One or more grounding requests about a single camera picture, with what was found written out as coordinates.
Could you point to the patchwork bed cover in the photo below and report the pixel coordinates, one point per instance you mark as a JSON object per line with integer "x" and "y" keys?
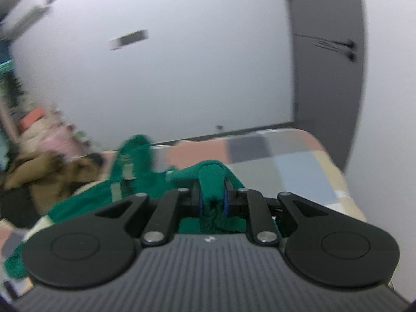
{"x": 270, "y": 161}

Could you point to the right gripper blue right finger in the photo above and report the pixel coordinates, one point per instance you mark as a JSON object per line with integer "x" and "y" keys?
{"x": 229, "y": 195}

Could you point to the green sweatshirt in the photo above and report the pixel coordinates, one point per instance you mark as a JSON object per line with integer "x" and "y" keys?
{"x": 133, "y": 172}

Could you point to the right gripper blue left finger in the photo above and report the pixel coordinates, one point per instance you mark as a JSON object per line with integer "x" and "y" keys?
{"x": 196, "y": 201}

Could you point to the black door handle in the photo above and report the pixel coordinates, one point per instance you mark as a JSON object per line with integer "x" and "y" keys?
{"x": 346, "y": 49}

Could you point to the grey door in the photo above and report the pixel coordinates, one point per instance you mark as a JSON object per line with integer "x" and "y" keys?
{"x": 328, "y": 87}

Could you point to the brown garment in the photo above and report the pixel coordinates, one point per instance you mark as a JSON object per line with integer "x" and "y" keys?
{"x": 50, "y": 177}

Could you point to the grey wall panel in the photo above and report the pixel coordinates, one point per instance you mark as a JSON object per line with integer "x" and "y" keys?
{"x": 131, "y": 38}

